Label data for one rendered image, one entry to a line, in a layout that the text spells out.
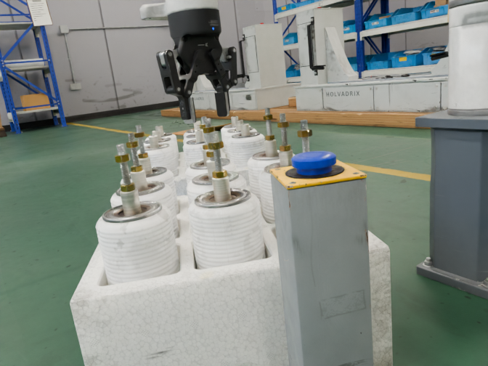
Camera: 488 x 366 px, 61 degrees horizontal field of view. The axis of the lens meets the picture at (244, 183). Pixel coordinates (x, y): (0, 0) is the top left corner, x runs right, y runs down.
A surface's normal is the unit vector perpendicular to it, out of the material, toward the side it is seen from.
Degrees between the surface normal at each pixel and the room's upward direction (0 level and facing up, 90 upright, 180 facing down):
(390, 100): 90
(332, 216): 90
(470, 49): 90
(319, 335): 90
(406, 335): 0
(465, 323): 0
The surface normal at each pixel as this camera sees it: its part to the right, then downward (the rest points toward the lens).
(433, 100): -0.82, 0.23
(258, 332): 0.15, 0.23
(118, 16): 0.56, 0.14
